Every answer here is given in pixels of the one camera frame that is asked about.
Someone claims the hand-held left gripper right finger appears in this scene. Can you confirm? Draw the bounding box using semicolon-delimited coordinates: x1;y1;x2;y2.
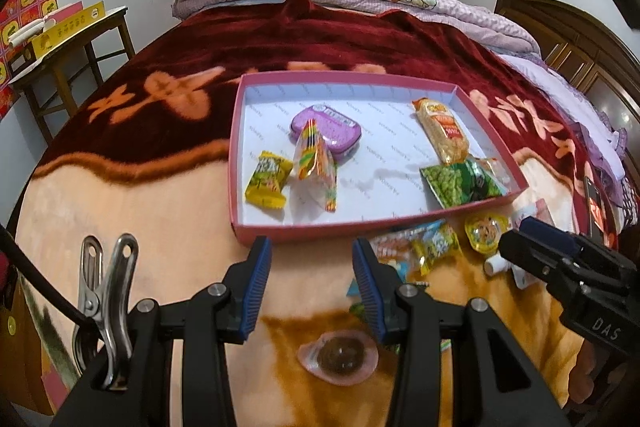
351;237;571;427

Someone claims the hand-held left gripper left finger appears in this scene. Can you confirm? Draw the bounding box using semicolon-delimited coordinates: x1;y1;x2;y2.
52;235;273;427

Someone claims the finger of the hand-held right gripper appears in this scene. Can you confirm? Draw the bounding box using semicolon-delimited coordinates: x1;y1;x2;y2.
497;229;571;290
519;216;583;258

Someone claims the dark green snack packet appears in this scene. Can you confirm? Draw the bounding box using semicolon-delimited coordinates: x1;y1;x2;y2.
346;278;373;323

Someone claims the yellow jelly cup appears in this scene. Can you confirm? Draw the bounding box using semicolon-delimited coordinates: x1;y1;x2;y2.
465;213;511;254

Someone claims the blue orange candy packet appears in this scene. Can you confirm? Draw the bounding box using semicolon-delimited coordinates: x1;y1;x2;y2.
370;219;446;280

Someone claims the orange clear snack packet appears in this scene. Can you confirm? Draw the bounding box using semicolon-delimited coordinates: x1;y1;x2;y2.
472;157;512;185

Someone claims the yellow green pea packet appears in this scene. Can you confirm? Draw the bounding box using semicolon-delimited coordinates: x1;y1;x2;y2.
244;150;295;210
410;223;463;270

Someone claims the rainbow striped clear packet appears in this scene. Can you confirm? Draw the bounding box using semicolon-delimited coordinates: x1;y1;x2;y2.
292;119;340;212

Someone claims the orange rice cracker packet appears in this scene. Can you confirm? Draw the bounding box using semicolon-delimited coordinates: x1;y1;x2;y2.
412;98;471;165

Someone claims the pink cardboard box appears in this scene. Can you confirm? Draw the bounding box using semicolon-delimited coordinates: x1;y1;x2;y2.
227;73;531;248

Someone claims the purple candy tin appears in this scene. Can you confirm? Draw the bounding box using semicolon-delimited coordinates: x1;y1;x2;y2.
290;106;362;158

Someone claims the black smartphone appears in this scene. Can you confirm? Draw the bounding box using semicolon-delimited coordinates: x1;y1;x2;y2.
582;176;608;240

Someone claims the metal spring clip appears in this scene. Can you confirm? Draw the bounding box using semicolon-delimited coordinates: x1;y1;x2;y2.
71;233;140;390

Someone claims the red orange printed blanket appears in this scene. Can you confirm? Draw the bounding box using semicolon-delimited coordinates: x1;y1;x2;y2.
10;0;626;427

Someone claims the dark wooden headboard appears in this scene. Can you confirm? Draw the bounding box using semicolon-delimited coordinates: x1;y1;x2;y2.
492;0;640;128

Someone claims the wooden bedside cabinet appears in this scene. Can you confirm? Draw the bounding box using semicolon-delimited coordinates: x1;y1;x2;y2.
0;277;66;415

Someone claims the wooden side table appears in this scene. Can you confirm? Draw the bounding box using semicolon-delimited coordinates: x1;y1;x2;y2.
7;4;136;145

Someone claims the yellow cardboard box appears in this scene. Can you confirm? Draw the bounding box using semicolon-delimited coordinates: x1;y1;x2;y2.
31;0;106;60

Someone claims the white paper roll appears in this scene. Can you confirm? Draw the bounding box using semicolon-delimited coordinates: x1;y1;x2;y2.
7;18;53;48

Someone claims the black cable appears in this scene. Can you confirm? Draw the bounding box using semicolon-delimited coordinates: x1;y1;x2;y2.
0;222;91;333

